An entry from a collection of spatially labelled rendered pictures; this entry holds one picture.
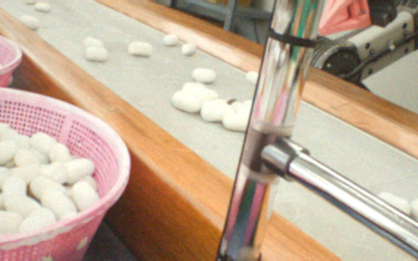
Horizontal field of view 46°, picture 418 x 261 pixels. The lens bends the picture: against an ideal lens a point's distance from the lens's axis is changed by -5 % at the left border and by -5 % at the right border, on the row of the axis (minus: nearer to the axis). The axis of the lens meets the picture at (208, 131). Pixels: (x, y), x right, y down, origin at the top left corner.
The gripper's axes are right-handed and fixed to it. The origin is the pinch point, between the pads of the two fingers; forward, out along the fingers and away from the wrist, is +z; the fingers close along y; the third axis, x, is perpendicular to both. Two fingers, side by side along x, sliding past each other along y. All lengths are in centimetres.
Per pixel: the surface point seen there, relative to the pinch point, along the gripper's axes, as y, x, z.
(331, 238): 23.8, -5.1, 24.7
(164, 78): -14.7, 0.3, 17.5
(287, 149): 27.3, -21.3, 27.3
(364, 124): 7.3, 10.9, 4.0
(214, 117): 1.5, -2.7, 19.9
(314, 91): -2.9, 10.7, 2.7
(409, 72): -88, 148, -122
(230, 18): -178, 113, -86
